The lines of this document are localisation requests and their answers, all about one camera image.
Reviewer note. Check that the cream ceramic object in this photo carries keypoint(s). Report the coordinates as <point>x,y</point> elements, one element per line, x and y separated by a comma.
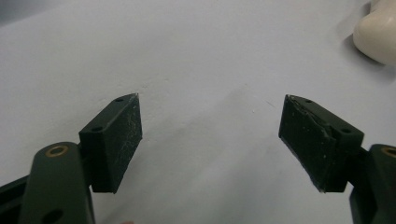
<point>378,34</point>

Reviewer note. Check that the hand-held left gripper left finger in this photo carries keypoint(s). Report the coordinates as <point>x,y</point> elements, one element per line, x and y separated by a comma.
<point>112,140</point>

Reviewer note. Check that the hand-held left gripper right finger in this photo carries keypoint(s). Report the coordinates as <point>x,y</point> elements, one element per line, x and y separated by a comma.
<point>317,140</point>

